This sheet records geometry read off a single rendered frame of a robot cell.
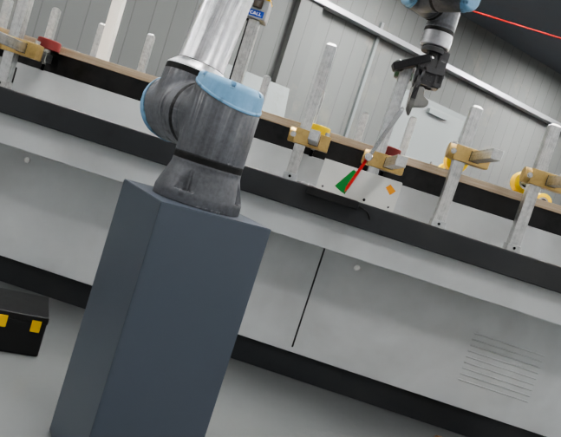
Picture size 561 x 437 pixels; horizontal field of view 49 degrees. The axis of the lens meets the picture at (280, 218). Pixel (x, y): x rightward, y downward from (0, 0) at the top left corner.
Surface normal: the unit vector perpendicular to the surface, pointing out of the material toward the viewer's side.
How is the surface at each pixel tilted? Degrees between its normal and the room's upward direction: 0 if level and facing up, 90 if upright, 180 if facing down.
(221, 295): 90
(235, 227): 90
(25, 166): 90
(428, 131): 90
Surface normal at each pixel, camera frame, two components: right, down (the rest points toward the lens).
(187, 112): -0.75, -0.18
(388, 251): -0.06, 0.07
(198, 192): 0.17, -0.22
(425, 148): 0.49, 0.23
